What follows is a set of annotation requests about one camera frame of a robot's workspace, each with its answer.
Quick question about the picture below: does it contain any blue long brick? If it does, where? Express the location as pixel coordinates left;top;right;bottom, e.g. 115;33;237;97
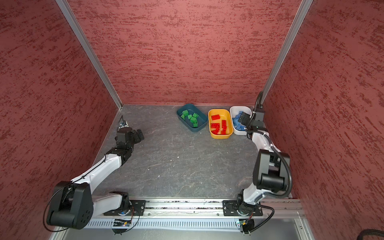
235;111;243;119
233;119;246;131

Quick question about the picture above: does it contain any red long brick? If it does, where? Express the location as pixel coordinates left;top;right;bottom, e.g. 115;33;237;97
221;120;228;135
211;115;221;121

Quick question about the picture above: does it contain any red long brick bottom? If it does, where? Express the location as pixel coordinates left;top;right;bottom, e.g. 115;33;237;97
211;115;221;121

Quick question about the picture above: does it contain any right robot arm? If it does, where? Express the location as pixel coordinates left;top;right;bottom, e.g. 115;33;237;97
237;107;293;216

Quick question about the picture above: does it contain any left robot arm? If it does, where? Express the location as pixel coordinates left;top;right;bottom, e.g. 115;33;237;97
43;127;145;230

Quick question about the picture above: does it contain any white plastic bin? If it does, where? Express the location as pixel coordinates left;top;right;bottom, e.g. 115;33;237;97
230;106;252;136

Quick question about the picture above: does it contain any yellow plastic bin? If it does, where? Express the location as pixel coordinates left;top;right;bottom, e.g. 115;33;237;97
208;109;234;140

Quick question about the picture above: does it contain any teal plastic bin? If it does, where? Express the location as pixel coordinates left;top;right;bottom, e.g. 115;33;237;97
177;104;209;133

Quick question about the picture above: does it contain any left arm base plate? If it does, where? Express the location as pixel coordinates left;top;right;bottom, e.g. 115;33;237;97
103;200;147;218

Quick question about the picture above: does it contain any perforated metal rail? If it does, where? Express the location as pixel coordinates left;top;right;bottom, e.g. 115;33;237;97
85;218;241;232

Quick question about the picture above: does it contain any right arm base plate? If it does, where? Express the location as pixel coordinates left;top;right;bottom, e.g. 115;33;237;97
222;200;263;217

